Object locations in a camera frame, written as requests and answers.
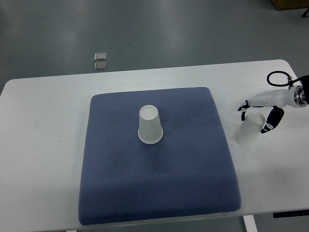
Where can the brown cardboard box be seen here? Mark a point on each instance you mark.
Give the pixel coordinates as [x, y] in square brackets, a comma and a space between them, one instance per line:
[290, 4]

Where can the lower metal floor plate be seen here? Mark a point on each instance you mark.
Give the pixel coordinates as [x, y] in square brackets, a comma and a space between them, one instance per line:
[100, 66]

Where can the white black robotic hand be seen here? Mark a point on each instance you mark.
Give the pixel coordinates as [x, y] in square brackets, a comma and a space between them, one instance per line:
[277, 99]

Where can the white table leg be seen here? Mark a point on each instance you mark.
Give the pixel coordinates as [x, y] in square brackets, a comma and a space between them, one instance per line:
[249, 223]

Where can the black table control panel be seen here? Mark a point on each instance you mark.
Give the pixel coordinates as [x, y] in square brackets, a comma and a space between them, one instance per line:
[288, 214]

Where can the upper metal floor plate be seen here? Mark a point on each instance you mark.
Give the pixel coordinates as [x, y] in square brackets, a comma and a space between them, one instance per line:
[100, 56]

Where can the white paper cup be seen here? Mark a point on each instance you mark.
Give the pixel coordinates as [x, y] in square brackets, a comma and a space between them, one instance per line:
[150, 130]
[248, 132]

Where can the black tripod leg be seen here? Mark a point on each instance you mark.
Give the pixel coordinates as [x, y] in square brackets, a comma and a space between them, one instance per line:
[305, 13]

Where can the metal floor plate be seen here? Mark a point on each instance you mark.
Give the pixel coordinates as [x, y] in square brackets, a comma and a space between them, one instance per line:
[100, 56]
[100, 66]

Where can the blue grey cushion mat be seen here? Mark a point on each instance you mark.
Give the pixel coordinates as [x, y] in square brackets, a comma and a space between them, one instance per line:
[188, 172]

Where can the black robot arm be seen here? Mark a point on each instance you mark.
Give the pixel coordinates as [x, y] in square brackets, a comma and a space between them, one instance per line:
[305, 88]

